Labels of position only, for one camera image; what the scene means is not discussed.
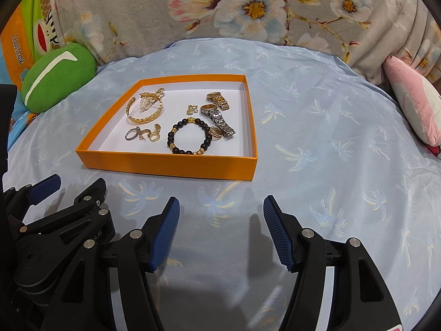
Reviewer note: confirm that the pearl gold brooch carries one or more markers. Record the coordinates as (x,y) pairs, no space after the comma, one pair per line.
(146,103)

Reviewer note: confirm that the gold crescent hoop earring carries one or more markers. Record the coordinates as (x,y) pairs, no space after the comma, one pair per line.
(144,134)

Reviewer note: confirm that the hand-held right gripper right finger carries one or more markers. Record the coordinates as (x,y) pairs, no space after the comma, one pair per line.
(277,229)

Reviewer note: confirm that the pink pillow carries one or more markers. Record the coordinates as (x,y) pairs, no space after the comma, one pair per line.
(413,100)

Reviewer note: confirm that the silver wristwatch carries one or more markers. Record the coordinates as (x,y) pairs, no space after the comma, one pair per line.
(220,120)

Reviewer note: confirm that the cartoon printed cushion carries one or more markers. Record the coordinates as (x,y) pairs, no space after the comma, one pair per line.
(38,38)

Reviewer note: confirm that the small gold earring pair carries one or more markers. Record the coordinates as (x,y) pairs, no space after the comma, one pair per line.
(189,110)

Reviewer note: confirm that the gold twisted bangle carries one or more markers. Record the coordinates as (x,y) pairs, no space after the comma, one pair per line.
(143,120)

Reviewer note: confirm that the grey floral blanket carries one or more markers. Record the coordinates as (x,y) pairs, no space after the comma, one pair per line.
(275,7)

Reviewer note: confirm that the light blue palm print sheet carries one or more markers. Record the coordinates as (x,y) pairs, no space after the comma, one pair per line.
(327,144)

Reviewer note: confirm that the gold textured hoop earring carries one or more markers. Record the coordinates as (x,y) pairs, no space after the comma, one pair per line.
(215,133)

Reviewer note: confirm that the orange shallow box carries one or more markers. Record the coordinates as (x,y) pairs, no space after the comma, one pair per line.
(234,138)

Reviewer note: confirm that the gold wristwatch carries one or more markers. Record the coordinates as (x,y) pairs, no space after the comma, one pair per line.
(220,102)

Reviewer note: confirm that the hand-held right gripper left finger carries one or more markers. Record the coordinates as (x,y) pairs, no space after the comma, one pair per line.
(165,231)

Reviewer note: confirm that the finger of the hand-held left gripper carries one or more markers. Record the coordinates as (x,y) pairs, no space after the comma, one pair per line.
(89,210)
(44,188)

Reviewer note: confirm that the green pillow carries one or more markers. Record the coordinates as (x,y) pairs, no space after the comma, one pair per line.
(58,76)

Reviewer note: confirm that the gold hoop earring with disc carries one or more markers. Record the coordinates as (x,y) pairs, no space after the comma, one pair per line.
(156,128)

